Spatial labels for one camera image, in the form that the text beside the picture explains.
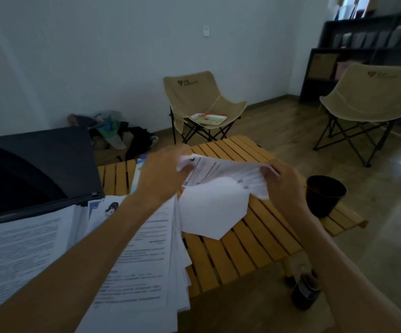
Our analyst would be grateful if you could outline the tall narrow window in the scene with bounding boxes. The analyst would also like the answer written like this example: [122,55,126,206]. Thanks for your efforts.
[339,0,371,20]

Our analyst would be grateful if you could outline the black shelf unit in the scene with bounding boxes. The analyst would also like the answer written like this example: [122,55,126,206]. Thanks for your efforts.
[299,13,401,108]

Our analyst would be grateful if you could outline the thin stack of sorted sheets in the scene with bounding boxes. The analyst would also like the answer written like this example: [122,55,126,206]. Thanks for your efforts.
[75,194,193,333]

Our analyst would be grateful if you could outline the person's left hand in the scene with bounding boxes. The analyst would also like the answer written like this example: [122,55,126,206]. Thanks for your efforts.
[134,143,194,206]

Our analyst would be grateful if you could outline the pink storage box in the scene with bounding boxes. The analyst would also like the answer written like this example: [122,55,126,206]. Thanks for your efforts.
[335,61,352,80]

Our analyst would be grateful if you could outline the dark bottle with blue cap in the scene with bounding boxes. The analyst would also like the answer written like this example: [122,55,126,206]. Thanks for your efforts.
[290,270,322,312]

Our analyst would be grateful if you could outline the printed paper sheet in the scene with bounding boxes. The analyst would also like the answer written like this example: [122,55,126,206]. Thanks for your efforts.
[176,154,279,200]

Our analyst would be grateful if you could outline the person's right forearm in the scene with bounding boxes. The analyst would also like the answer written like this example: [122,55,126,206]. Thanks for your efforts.
[290,208,401,333]

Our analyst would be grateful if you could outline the resume sheet with photo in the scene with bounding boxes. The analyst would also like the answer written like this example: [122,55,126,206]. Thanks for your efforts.
[88,196,128,236]

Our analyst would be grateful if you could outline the blue booklet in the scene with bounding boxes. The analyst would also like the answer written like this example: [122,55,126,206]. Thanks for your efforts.
[130,154,149,195]

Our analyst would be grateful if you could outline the black plastic pot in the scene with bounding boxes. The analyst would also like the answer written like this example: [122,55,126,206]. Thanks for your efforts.
[305,175,348,219]

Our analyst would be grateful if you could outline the grey laptop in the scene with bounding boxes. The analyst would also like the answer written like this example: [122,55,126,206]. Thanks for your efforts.
[0,126,105,226]

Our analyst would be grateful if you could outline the person's left forearm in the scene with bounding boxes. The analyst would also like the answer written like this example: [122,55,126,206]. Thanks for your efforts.
[0,194,152,333]

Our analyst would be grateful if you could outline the red and white booklet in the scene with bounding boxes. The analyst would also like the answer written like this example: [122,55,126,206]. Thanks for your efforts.
[189,113,228,126]

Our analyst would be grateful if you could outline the sorted text document stack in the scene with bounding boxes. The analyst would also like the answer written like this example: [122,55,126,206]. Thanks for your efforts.
[0,204,83,325]

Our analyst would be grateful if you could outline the person's right hand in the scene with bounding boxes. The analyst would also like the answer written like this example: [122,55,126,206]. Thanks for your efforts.
[260,159,309,219]

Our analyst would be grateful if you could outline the woven storage basket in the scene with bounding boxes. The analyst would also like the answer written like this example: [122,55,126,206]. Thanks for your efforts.
[308,53,340,80]

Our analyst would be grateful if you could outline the wooden slatted table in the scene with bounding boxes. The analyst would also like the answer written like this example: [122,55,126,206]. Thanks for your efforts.
[96,135,369,299]

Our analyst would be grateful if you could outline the beige folding chair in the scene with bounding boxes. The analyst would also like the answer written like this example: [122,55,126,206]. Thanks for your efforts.
[162,71,248,145]
[313,62,401,168]

